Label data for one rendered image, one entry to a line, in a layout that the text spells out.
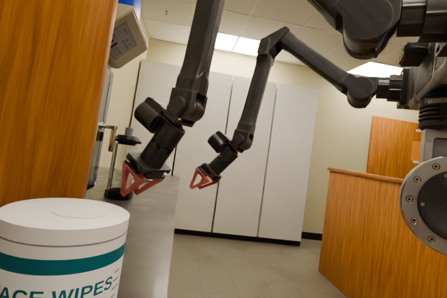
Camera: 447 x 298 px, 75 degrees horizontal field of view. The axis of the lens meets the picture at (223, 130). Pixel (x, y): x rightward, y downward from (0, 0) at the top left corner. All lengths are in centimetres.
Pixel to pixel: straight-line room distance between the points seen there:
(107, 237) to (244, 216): 377
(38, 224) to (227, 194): 369
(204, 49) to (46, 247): 49
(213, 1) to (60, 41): 35
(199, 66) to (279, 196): 358
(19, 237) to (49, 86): 46
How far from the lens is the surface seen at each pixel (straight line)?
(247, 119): 109
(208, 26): 68
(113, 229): 33
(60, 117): 73
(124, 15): 84
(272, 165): 406
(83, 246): 32
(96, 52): 73
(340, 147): 496
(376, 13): 57
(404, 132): 556
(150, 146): 68
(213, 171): 109
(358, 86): 104
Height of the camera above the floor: 118
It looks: 4 degrees up
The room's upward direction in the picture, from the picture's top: 8 degrees clockwise
